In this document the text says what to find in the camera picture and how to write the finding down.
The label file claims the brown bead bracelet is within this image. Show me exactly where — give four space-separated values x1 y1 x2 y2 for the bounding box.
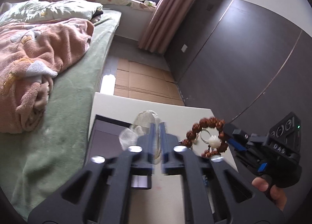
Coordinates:
180 116 230 158

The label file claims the clear bag with bracelet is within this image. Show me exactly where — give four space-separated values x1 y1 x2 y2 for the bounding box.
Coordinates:
118 110 161 164

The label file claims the black jewelry box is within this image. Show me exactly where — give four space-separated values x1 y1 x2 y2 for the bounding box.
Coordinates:
83 114 153 190

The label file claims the right hand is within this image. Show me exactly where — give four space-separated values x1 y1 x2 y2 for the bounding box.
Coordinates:
252 177 287 211

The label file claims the dark grey wardrobe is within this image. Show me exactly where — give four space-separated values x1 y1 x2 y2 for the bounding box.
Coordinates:
163 0 312 156

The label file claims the flattened cardboard on floor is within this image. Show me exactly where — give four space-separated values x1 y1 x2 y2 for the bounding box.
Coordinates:
114 58 184 106

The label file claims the bed with green sheet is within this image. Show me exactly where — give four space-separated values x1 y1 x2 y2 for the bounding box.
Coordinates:
1 9 122 220

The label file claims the right pink curtain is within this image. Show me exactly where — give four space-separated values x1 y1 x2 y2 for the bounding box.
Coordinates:
139 0 194 54

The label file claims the pink fleece blanket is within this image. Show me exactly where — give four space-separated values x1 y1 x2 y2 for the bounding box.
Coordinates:
1 18 94 134

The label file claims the green floral duvet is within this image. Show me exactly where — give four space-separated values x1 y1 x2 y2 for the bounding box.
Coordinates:
1 0 103 26

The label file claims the silver ring bracelet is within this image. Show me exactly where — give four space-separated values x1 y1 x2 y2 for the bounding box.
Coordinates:
200 128 213 144

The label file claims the white wall socket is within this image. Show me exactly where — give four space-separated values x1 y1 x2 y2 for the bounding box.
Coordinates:
181 44 188 53

